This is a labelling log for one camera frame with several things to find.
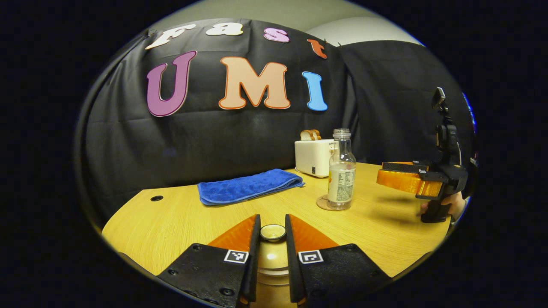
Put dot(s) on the toast slice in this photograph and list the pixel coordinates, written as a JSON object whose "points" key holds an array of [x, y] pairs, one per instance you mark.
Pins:
{"points": [[305, 135], [317, 134]]}

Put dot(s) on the white toaster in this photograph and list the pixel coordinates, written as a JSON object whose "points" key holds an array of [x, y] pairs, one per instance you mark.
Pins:
{"points": [[310, 156]]}

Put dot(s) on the black backdrop cloth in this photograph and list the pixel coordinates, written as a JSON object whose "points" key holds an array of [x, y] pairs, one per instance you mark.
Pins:
{"points": [[192, 137]]}

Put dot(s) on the blue folded towel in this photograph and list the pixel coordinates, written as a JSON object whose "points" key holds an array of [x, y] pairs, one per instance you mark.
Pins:
{"points": [[244, 186]]}

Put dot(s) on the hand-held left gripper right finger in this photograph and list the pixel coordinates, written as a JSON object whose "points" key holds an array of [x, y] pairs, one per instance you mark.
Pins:
{"points": [[293, 265]]}

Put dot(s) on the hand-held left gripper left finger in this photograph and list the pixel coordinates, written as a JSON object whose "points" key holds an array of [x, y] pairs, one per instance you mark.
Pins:
{"points": [[252, 265]]}

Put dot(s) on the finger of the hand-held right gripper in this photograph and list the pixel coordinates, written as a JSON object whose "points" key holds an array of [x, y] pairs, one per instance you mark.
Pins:
{"points": [[402, 182], [404, 167]]}

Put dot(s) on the round wooden coaster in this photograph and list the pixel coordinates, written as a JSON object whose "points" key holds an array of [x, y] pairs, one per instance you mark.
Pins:
{"points": [[322, 203]]}

